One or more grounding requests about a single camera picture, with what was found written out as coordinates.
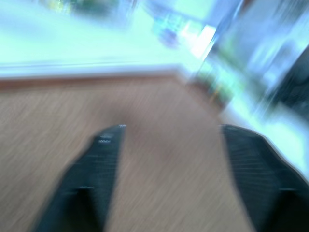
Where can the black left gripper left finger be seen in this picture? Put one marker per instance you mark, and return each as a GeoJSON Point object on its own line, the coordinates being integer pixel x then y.
{"type": "Point", "coordinates": [94, 174]}

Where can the clear plastic box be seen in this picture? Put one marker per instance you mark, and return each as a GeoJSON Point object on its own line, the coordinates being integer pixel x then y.
{"type": "Point", "coordinates": [243, 55]}

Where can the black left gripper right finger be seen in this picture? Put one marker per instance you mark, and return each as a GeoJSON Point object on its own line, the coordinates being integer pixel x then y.
{"type": "Point", "coordinates": [260, 174]}

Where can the white tray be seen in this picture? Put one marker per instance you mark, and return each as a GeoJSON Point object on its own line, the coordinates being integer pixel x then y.
{"type": "Point", "coordinates": [82, 41]}

